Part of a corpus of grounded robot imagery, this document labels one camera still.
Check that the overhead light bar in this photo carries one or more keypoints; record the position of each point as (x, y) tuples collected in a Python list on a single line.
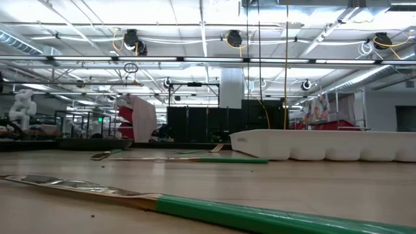
[(81, 58)]

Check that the black frame rack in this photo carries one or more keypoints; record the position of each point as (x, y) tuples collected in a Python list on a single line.
[(83, 112)]

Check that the metal shelf rack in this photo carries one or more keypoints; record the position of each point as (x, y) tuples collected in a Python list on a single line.
[(354, 128)]

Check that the pink panel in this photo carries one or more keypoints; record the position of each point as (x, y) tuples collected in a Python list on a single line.
[(144, 120)]

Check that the dark machine with green parts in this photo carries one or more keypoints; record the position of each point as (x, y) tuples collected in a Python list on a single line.
[(162, 133)]

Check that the black table edge rail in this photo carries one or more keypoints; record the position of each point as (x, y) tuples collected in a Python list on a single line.
[(19, 145)]

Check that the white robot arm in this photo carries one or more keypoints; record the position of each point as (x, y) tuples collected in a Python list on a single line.
[(22, 107)]

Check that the silver air duct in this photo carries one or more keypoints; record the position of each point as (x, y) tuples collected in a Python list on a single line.
[(373, 76), (19, 42)]

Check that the black monitor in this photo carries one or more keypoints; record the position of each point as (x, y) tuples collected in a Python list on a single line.
[(406, 118)]

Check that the green exit sign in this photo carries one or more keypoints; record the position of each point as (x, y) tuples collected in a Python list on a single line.
[(100, 120)]

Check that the white cutlery organizer tray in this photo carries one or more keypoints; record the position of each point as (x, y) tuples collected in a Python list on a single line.
[(292, 143)]

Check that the colourful posters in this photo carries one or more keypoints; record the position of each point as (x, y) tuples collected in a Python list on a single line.
[(317, 107)]

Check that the black cabinet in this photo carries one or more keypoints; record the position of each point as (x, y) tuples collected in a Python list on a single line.
[(276, 113)]

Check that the white pillar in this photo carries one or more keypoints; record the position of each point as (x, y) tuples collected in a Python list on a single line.
[(232, 87)]

